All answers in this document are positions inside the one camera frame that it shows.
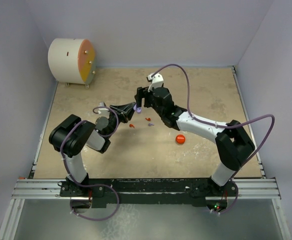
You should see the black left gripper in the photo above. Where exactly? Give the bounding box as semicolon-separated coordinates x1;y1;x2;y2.
105;102;137;139

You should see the purple earbud charging case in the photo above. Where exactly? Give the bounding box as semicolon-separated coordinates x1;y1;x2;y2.
133;105;142;114

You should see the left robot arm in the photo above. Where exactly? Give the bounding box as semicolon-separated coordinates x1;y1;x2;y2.
48;102;136;196

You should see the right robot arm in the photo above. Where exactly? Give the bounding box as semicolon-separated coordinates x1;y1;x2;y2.
134;86;255;196

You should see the orange earbud charging case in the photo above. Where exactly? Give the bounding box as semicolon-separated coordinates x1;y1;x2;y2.
175;134;186;145

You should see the round tricolour drawer cabinet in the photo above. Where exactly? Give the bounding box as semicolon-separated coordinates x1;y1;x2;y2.
47;38;96;88

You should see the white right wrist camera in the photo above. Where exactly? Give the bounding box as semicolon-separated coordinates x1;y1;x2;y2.
146;73;164;92

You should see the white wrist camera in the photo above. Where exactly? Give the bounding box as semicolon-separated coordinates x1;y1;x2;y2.
146;73;164;92
97;101;109;115

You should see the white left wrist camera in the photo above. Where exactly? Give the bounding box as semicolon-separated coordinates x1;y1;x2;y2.
97;101;109;115

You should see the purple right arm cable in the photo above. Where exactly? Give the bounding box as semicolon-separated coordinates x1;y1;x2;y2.
150;64;275;215

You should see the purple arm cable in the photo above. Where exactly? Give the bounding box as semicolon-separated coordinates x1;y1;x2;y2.
60;106;121;221
150;64;275;215

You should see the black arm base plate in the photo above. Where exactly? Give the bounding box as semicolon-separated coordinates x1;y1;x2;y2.
57;177;238;208

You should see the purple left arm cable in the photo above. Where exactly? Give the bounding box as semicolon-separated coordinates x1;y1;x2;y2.
60;106;121;221

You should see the aluminium rail frame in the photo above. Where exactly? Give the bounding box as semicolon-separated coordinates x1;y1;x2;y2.
0;71;291;240

